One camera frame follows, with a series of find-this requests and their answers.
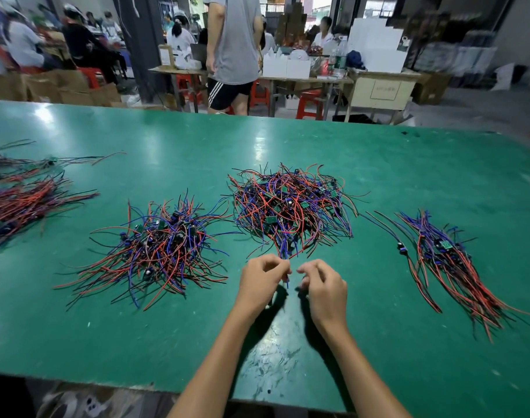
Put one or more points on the person's right hand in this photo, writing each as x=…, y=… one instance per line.
x=326, y=298

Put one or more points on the person's left hand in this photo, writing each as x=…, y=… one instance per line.
x=261, y=287

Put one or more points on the person's left forearm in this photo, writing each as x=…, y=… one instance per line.
x=213, y=374

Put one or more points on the person's right forearm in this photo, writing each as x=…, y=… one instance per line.
x=365, y=383

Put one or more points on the red plastic stool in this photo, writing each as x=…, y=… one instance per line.
x=91, y=76
x=187, y=87
x=260, y=96
x=309, y=105

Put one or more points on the long wooden work table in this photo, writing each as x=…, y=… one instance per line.
x=287, y=77

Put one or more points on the cream cabinet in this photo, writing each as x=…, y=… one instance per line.
x=383, y=93

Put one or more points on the row of white containers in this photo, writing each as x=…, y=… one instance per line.
x=287, y=67

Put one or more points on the brown cardboard box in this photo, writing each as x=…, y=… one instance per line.
x=432, y=88

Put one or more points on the dark blue bag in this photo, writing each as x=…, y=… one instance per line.
x=355, y=60

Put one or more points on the stack of white boxes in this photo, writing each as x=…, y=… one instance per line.
x=376, y=43

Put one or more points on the dark pillar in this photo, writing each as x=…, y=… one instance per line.
x=143, y=43

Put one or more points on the row of cardboard boxes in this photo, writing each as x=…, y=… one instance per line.
x=56, y=88

